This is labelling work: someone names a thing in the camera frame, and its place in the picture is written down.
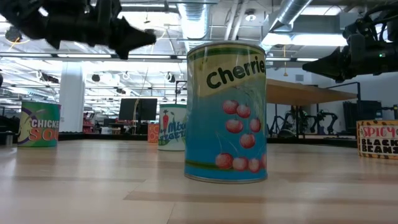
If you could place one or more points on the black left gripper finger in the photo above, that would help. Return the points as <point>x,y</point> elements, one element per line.
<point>130,48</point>
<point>133,32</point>

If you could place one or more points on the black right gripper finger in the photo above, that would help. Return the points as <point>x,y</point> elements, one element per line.
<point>329,59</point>
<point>335,73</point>

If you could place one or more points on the spicy black beans can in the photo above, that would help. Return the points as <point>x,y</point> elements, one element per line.
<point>377,140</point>

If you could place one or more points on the orange patterned can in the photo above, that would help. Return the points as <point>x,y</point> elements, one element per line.
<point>153,133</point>

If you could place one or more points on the white mixed vegetables can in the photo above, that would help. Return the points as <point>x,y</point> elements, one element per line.
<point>171,130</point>

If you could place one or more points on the green chicken soup can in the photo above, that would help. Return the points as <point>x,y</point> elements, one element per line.
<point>38,124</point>

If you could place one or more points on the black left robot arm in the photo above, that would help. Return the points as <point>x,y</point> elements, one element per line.
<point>21,18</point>

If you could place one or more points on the small black robot arm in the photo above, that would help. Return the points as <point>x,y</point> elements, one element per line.
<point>281,126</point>
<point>325,119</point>

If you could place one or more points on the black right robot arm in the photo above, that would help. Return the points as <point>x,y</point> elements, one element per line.
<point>393,29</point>

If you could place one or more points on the black cabinet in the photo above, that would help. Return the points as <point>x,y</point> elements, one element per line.
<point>362,113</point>

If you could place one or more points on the black computer monitor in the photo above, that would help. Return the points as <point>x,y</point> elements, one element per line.
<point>138,109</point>

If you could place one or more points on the white building column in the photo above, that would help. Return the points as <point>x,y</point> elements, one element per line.
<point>71,99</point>

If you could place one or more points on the blue cherries can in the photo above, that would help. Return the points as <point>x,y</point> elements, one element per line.
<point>225,124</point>

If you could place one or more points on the small grey bin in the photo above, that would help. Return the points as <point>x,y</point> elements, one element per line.
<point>8,138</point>

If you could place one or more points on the round silver ventilation duct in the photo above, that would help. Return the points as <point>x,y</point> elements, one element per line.
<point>194,21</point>

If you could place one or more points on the slanted silver ventilation duct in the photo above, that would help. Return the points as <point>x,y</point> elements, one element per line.
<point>289,12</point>

